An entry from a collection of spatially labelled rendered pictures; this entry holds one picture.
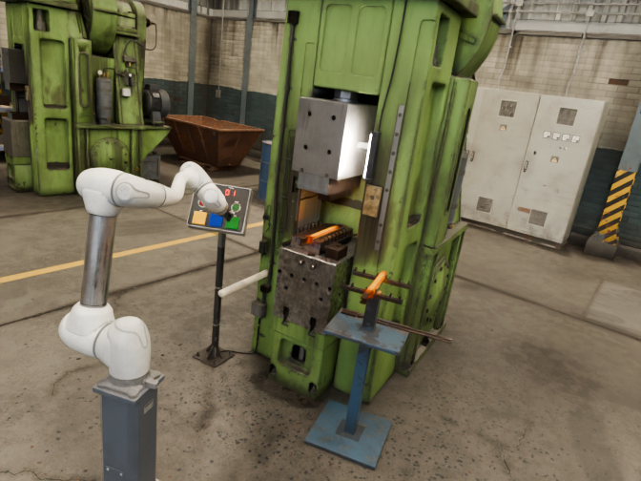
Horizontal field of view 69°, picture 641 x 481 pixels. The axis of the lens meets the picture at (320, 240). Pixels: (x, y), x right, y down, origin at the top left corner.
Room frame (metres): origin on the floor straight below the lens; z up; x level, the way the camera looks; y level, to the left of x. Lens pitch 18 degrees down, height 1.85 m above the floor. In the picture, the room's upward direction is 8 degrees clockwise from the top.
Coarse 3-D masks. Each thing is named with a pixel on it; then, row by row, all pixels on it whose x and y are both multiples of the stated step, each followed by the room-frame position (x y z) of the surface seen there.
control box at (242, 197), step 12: (240, 192) 2.74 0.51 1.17; (252, 192) 2.79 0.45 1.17; (192, 204) 2.69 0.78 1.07; (228, 204) 2.70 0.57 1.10; (240, 204) 2.70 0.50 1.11; (192, 216) 2.66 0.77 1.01; (240, 216) 2.66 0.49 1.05; (192, 228) 2.69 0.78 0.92; (204, 228) 2.64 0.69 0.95; (216, 228) 2.62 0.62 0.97; (240, 228) 2.63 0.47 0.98
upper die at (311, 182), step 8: (304, 176) 2.61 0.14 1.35; (312, 176) 2.59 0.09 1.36; (360, 176) 2.90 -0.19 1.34; (304, 184) 2.61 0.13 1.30; (312, 184) 2.59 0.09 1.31; (320, 184) 2.56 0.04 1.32; (328, 184) 2.54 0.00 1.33; (336, 184) 2.62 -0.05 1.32; (344, 184) 2.72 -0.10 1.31; (352, 184) 2.81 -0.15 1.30; (320, 192) 2.56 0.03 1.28; (328, 192) 2.55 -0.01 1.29; (336, 192) 2.63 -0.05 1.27
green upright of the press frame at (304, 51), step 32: (288, 0) 2.89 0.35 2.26; (320, 0) 2.79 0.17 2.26; (288, 32) 2.88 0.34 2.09; (288, 96) 2.86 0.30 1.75; (320, 96) 2.89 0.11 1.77; (288, 128) 2.85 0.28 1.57; (288, 160) 2.84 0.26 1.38; (288, 192) 2.82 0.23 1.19; (288, 224) 2.82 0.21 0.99; (320, 224) 3.07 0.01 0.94; (256, 320) 2.89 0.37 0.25
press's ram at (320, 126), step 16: (304, 112) 2.64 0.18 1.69; (320, 112) 2.59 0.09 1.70; (336, 112) 2.55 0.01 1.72; (352, 112) 2.57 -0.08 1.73; (368, 112) 2.76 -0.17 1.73; (304, 128) 2.63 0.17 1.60; (320, 128) 2.58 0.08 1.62; (336, 128) 2.54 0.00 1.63; (352, 128) 2.60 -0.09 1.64; (368, 128) 2.79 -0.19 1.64; (304, 144) 2.63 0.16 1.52; (320, 144) 2.58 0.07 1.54; (336, 144) 2.54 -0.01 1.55; (352, 144) 2.62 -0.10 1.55; (368, 144) 2.66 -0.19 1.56; (304, 160) 2.62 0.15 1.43; (320, 160) 2.57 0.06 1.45; (336, 160) 2.53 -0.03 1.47; (352, 160) 2.65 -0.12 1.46; (320, 176) 2.57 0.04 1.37; (336, 176) 2.52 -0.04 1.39; (352, 176) 2.68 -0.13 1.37
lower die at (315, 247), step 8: (328, 224) 2.93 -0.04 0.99; (336, 224) 2.96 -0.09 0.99; (304, 232) 2.73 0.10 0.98; (312, 232) 2.72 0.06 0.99; (328, 232) 2.74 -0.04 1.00; (336, 232) 2.78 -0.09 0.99; (344, 232) 2.81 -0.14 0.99; (352, 232) 2.91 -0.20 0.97; (296, 240) 2.62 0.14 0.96; (320, 240) 2.58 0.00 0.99; (304, 248) 2.59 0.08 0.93; (312, 248) 2.56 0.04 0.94; (320, 248) 2.55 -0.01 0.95
